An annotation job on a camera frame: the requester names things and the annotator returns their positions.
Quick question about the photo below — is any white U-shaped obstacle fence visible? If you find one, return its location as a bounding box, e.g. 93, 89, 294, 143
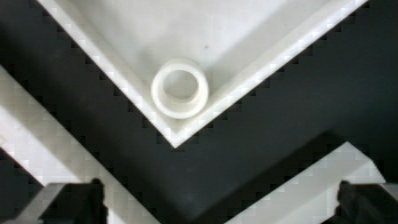
0, 66, 386, 224

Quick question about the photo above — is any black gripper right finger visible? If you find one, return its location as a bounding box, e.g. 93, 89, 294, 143
322, 181, 398, 224

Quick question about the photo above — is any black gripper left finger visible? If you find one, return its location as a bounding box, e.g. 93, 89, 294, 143
16, 179, 107, 224

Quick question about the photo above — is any white square tabletop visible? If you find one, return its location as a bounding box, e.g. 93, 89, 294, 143
38, 0, 368, 146

